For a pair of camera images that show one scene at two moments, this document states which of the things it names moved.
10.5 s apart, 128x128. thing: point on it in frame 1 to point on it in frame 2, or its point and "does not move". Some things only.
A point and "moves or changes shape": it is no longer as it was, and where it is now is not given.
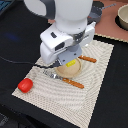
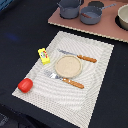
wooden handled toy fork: (75, 84) does not move
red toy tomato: (25, 85) does not move
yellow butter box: (70, 63) moves or changes shape
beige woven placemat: (65, 100) does not move
